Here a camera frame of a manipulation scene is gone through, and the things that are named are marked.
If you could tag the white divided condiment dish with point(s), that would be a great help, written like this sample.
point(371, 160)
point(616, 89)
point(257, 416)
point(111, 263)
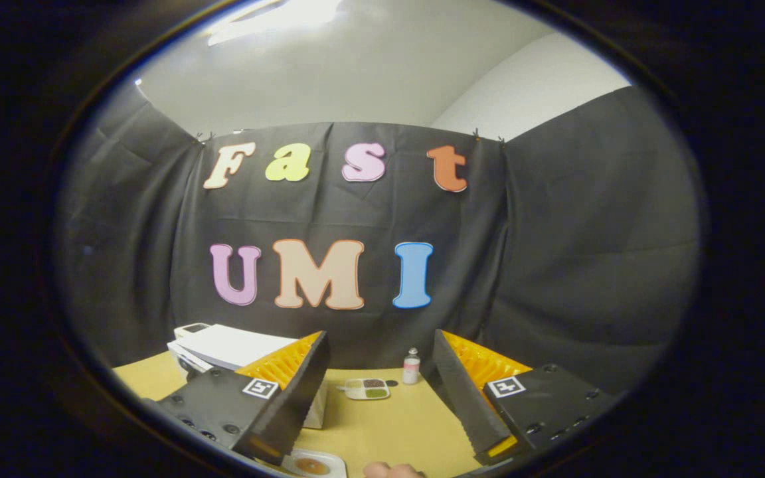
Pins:
point(366, 389)

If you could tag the small clear bottle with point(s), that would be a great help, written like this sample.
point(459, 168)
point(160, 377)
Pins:
point(411, 370)

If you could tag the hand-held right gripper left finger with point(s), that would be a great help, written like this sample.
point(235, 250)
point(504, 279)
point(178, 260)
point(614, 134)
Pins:
point(303, 392)

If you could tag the pale pink rounded object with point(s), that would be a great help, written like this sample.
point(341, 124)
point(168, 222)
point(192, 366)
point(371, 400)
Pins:
point(389, 471)

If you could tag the brown donut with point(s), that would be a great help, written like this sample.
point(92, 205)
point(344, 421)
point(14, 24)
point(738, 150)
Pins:
point(313, 467)

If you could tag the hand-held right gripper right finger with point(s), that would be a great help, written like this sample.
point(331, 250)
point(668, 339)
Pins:
point(462, 398)

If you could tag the white microwave oven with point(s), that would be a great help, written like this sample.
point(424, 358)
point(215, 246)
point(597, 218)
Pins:
point(236, 345)

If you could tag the white square plate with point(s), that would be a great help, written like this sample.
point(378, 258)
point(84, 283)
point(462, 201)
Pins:
point(291, 459)

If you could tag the black backdrop cloth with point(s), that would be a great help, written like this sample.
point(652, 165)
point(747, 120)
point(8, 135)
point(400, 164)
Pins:
point(356, 212)

